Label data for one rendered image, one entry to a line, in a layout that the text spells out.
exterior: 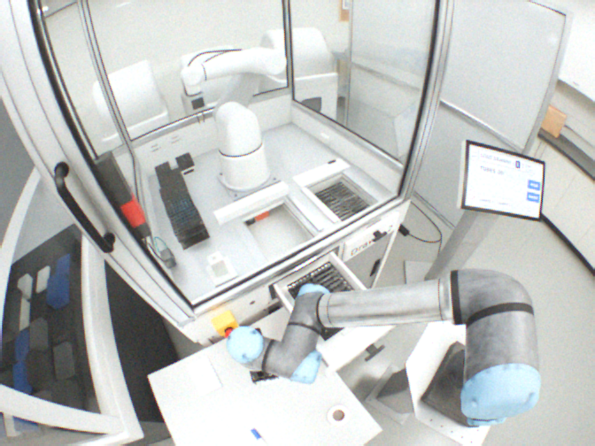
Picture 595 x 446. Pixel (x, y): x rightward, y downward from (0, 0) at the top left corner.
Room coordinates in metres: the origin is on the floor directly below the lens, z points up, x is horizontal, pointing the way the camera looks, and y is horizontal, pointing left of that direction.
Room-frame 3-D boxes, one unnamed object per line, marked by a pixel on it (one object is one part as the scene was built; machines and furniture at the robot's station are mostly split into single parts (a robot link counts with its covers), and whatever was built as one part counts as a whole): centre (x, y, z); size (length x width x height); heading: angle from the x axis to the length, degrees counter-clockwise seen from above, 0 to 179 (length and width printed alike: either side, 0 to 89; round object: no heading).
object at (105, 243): (0.24, 0.34, 1.45); 0.05 x 0.03 x 0.19; 30
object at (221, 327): (0.28, 0.25, 0.88); 0.07 x 0.05 x 0.07; 120
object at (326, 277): (0.36, -0.08, 0.87); 0.22 x 0.18 x 0.06; 30
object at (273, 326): (0.00, 0.18, 0.38); 0.62 x 0.58 x 0.76; 120
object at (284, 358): (0.12, 0.02, 1.11); 0.11 x 0.11 x 0.08; 70
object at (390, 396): (0.04, -0.55, 0.38); 0.30 x 0.30 x 0.76; 46
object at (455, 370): (0.04, -0.55, 0.87); 0.15 x 0.15 x 0.10
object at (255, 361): (0.14, 0.12, 1.12); 0.09 x 0.08 x 0.11; 70
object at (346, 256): (0.62, -0.30, 0.87); 0.29 x 0.02 x 0.11; 120
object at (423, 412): (0.03, -0.56, 0.70); 0.45 x 0.44 x 0.12; 46
